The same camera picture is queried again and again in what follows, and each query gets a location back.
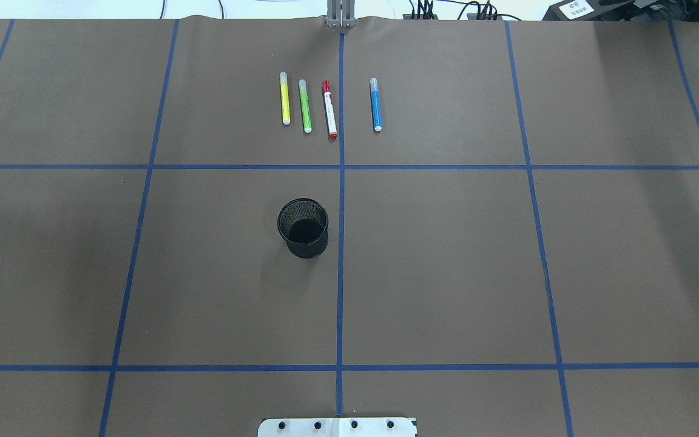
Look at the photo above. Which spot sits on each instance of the black mesh pen cup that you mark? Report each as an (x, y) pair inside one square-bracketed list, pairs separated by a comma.
[(303, 225)]

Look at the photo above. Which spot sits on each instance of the red marker pen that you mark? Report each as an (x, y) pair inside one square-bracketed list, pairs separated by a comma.
[(329, 110)]

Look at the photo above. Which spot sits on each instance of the blue marker pen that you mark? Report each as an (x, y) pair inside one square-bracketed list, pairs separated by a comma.
[(375, 105)]

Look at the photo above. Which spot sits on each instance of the aluminium frame post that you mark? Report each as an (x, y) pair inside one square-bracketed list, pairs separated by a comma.
[(341, 13)]

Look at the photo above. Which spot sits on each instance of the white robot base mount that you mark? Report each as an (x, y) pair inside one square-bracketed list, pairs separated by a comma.
[(362, 426)]

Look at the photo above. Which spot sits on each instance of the yellow marker pen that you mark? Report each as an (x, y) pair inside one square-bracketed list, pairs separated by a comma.
[(284, 99)]

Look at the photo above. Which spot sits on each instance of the green marker pen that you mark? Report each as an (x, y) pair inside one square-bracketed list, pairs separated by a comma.
[(305, 106)]

